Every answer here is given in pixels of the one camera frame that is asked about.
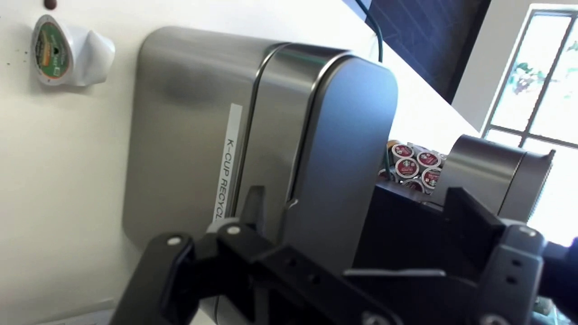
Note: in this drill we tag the white k-cup green foil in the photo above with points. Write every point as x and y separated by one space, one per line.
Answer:
91 56

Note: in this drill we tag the loose coffee bean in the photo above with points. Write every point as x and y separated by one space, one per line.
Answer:
50 3

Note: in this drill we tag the red lid k-cup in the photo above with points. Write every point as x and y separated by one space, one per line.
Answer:
433 177
429 157
407 168
404 150

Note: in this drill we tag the stainless steel recycling bin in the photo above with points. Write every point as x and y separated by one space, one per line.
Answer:
182 150

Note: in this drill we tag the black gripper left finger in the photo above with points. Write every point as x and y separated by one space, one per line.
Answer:
174 271

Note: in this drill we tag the window frame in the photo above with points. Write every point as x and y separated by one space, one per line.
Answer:
543 72

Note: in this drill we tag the black coffee machine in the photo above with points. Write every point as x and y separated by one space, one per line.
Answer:
409 227

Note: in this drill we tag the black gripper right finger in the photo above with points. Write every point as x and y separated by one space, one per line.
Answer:
512 276

